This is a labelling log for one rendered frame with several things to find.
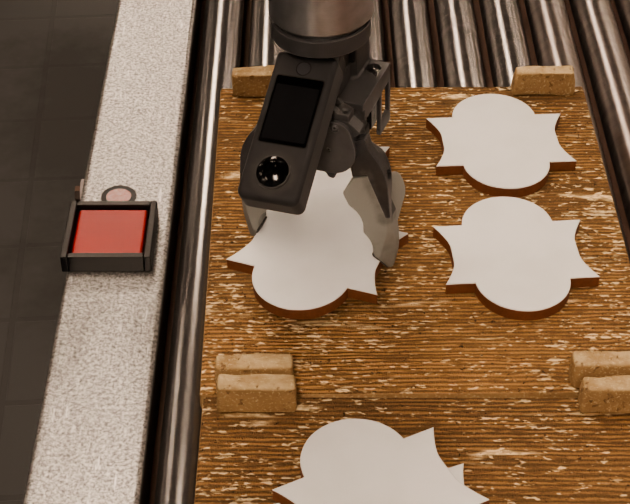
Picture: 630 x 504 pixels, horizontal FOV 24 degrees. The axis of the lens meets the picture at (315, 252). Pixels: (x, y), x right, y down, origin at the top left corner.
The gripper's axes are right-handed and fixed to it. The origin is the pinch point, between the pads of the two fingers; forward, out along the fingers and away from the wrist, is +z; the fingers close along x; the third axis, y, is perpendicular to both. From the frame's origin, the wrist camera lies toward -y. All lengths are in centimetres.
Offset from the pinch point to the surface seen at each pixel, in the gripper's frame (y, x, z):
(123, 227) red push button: 2.3, 19.0, 4.6
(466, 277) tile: 4.8, -10.9, 3.7
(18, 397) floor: 55, 77, 96
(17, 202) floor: 100, 103, 95
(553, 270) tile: 8.2, -17.2, 3.9
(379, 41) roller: 40.8, 9.3, 6.5
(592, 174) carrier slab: 23.5, -16.9, 5.0
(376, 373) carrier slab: -7.0, -7.4, 4.7
